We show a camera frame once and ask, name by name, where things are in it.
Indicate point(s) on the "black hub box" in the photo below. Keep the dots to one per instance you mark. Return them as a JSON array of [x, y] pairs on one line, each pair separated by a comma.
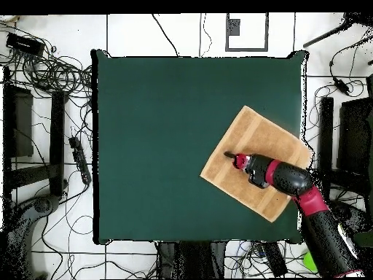
[[24, 43]]

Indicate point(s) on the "orange terry towel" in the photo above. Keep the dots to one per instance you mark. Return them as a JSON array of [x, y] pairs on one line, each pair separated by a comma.
[[256, 137]]

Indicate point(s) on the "long black power strip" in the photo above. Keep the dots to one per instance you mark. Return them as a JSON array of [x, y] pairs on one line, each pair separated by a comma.
[[80, 159]]

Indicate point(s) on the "grey wheeled stand base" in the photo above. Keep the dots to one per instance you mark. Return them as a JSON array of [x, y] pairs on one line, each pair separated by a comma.
[[43, 204]]

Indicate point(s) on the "bright green ball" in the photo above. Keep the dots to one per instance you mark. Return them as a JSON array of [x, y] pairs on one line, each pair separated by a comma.
[[309, 262]]

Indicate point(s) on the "grey square floor frame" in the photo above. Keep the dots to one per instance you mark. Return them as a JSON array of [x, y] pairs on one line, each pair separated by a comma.
[[266, 32]]

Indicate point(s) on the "dark green table cloth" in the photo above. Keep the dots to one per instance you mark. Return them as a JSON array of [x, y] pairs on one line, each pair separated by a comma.
[[160, 145]]

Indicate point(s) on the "dark grey stand base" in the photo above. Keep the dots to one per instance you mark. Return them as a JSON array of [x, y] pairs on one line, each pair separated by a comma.
[[349, 215]]

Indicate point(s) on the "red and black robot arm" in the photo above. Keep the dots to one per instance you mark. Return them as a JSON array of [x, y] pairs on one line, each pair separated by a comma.
[[291, 178]]

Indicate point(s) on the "black tripod leg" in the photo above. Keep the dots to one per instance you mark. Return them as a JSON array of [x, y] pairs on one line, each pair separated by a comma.
[[326, 35]]

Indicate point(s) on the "black robot pedestal frame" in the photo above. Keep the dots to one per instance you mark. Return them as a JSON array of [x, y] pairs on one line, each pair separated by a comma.
[[192, 259]]

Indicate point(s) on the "wide black power strip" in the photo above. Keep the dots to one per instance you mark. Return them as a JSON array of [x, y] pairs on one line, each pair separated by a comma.
[[274, 259]]

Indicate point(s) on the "dark grey floor plate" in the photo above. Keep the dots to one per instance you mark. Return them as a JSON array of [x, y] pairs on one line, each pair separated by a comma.
[[233, 26]]

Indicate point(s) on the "black metal stand frame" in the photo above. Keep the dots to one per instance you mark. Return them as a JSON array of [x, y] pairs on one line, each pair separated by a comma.
[[56, 131], [326, 131]]

